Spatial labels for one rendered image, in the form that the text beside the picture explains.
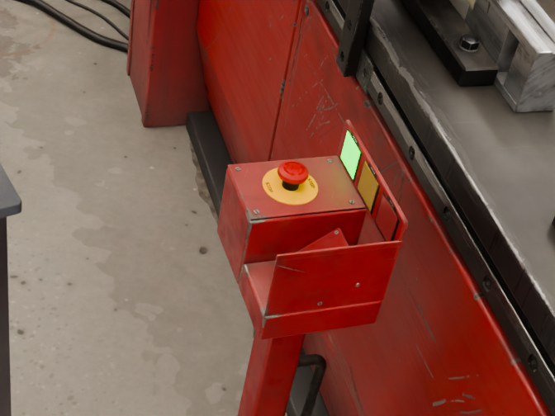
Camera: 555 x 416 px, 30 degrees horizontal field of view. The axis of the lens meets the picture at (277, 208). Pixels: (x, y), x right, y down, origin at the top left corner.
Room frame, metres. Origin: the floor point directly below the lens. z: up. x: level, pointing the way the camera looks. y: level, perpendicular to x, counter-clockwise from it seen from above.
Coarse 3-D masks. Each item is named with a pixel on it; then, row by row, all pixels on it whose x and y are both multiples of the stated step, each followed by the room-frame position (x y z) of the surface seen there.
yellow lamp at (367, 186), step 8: (368, 168) 1.02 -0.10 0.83; (368, 176) 1.01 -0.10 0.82; (360, 184) 1.02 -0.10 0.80; (368, 184) 1.01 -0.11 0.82; (376, 184) 0.99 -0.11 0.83; (360, 192) 1.02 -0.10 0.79; (368, 192) 1.00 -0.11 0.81; (376, 192) 0.99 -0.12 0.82; (368, 200) 1.00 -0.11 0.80; (368, 208) 0.99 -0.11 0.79
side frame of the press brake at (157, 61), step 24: (144, 0) 2.14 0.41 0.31; (168, 0) 2.07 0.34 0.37; (192, 0) 2.09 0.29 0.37; (144, 24) 2.13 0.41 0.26; (168, 24) 2.07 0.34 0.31; (192, 24) 2.10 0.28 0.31; (144, 48) 2.12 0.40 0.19; (168, 48) 2.07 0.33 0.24; (192, 48) 2.10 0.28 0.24; (144, 72) 2.10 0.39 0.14; (168, 72) 2.08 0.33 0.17; (192, 72) 2.10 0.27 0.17; (144, 96) 2.08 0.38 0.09; (168, 96) 2.08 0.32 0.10; (192, 96) 2.10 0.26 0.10; (144, 120) 2.06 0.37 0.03; (168, 120) 2.08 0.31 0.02
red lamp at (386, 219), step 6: (384, 198) 0.97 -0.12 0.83; (384, 204) 0.97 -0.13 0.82; (378, 210) 0.97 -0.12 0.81; (384, 210) 0.96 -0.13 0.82; (390, 210) 0.95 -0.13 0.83; (378, 216) 0.97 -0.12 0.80; (384, 216) 0.96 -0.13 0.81; (390, 216) 0.95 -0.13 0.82; (396, 216) 0.94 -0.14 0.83; (378, 222) 0.97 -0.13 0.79; (384, 222) 0.95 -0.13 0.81; (390, 222) 0.94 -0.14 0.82; (396, 222) 0.93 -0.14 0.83; (384, 228) 0.95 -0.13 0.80; (390, 228) 0.94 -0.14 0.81; (384, 234) 0.95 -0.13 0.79; (390, 234) 0.94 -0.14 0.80; (390, 240) 0.93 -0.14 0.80
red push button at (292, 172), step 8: (280, 168) 1.01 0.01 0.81; (288, 168) 1.01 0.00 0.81; (296, 168) 1.02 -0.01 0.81; (304, 168) 1.02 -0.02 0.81; (280, 176) 1.00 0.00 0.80; (288, 176) 1.00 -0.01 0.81; (296, 176) 1.00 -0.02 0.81; (304, 176) 1.01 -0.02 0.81; (288, 184) 1.01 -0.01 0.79; (296, 184) 1.00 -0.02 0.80
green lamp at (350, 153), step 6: (348, 132) 1.08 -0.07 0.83; (348, 138) 1.08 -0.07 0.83; (348, 144) 1.08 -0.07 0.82; (354, 144) 1.06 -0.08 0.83; (342, 150) 1.08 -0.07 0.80; (348, 150) 1.07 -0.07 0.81; (354, 150) 1.06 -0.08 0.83; (342, 156) 1.08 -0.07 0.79; (348, 156) 1.07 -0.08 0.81; (354, 156) 1.05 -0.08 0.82; (348, 162) 1.06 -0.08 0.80; (354, 162) 1.05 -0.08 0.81; (348, 168) 1.06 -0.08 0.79; (354, 168) 1.05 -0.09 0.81
